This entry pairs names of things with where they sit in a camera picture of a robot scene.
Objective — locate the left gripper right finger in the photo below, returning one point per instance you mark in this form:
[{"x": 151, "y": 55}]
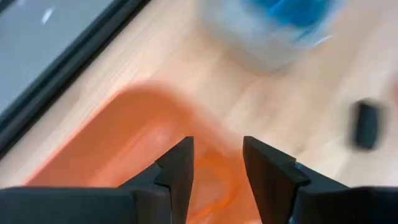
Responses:
[{"x": 267, "y": 177}]

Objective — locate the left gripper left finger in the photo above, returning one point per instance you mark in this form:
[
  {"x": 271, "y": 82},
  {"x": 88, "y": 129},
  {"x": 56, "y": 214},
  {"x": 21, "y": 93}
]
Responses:
[{"x": 180, "y": 174}]

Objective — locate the blue rubber band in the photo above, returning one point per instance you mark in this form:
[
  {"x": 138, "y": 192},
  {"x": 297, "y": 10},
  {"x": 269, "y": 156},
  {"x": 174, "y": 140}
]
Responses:
[
  {"x": 311, "y": 12},
  {"x": 295, "y": 9},
  {"x": 289, "y": 20},
  {"x": 270, "y": 6},
  {"x": 280, "y": 12}
]

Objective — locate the orange plastic basket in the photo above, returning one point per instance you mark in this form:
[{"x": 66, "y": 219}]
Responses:
[{"x": 109, "y": 149}]

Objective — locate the white plastic basket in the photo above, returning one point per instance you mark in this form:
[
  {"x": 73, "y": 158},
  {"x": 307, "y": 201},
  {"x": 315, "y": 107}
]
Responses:
[{"x": 236, "y": 40}]

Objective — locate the black aluminium table frame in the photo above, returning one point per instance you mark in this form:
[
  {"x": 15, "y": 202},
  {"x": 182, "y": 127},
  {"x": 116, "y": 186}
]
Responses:
[{"x": 62, "y": 73}]

